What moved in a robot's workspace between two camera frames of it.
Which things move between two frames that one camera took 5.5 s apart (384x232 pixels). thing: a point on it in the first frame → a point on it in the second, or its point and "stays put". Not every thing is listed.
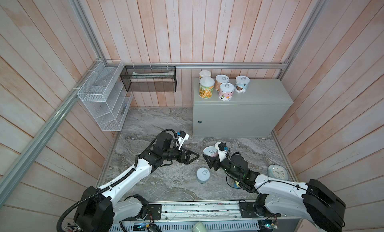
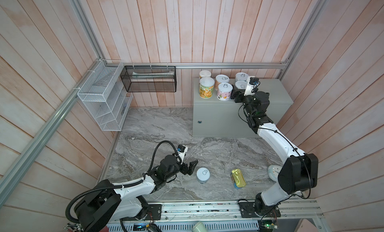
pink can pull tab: (226, 91) stays put
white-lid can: (203, 175) stays put
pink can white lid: (211, 151) → (241, 84)
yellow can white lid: (204, 73) stays put
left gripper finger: (189, 152) → (191, 166)
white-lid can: (220, 79) stays put
